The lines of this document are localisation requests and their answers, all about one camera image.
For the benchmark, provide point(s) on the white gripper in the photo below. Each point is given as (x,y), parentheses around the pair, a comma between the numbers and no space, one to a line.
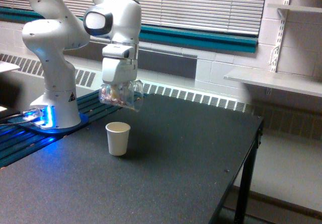
(119,66)

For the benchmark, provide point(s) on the clear plastic cup with candy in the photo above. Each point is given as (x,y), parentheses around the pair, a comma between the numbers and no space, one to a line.
(126,95)

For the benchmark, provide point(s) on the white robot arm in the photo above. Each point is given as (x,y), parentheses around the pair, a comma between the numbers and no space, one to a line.
(60,30)

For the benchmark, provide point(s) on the white paper cup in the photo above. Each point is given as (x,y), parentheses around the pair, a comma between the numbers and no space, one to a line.
(117,134)

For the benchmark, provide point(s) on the baseboard radiator heater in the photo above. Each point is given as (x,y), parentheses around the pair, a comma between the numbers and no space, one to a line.
(90,80)

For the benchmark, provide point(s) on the white object at left edge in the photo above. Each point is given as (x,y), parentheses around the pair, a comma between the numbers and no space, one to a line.
(6,67)

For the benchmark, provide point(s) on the white window blinds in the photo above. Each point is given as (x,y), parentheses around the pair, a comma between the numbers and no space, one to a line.
(228,16)

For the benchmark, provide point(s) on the black table leg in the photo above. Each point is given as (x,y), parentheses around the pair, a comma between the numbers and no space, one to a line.
(246,178)

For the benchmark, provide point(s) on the white shelf bracket rail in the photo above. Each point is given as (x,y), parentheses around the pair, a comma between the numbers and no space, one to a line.
(275,53)

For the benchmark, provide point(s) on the white wall shelf lower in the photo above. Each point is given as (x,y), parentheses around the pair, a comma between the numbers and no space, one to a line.
(274,80)

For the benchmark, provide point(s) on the white wall shelf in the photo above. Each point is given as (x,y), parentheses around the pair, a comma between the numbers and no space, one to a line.
(296,8)
(274,80)

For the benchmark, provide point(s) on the white wall shelf upper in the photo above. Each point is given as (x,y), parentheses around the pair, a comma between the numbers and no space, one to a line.
(296,8)

